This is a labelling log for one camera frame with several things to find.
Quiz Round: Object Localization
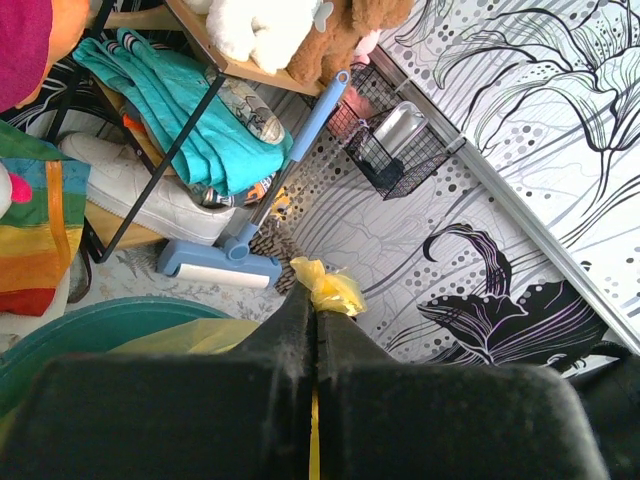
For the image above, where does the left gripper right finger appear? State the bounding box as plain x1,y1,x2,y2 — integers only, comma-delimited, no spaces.
317,312,609,479

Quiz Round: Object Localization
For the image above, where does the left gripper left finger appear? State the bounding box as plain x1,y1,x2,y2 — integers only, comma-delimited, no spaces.
1,285,315,479

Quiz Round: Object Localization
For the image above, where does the yellow trash bag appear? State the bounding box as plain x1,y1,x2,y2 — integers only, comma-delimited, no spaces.
0,256,369,480

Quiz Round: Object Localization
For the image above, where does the teal trash bin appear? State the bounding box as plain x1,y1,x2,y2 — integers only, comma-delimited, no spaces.
1,296,227,416

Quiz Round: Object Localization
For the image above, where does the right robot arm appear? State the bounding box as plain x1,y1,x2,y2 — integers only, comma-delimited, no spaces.
569,341,639,479

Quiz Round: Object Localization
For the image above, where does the magenta cloth bag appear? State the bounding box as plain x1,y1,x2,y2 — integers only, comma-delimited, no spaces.
1,0,53,112

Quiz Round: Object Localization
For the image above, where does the yellow plush duck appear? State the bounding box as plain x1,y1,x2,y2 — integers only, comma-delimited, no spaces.
270,187,291,220

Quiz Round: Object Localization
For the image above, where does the wooden shelf rack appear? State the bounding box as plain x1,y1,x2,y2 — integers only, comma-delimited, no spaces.
72,28,294,263

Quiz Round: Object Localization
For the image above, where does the white sneaker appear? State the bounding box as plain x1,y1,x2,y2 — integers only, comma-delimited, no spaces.
59,132,234,244

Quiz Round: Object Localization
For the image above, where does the rainbow striped cloth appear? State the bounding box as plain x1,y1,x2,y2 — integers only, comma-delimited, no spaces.
1,122,90,316

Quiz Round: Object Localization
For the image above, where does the silver foil pouch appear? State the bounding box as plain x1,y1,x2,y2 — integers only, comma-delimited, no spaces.
373,101,429,157

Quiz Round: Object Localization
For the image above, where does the teal folded cloth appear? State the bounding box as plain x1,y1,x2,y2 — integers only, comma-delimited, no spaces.
72,27,295,197

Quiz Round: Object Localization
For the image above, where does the white plush dog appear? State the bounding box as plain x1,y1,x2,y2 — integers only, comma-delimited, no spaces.
185,0,334,75

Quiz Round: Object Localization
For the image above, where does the brown teddy bear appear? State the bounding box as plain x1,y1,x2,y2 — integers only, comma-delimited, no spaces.
286,0,414,86

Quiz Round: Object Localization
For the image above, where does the orange plush toy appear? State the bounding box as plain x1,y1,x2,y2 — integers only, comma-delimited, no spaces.
11,0,90,109

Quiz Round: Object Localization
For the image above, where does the blue handled mop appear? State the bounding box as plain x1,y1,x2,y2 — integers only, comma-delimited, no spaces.
156,70,350,289

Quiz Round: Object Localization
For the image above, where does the black wire basket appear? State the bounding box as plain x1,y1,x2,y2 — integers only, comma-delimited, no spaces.
328,63,466,200

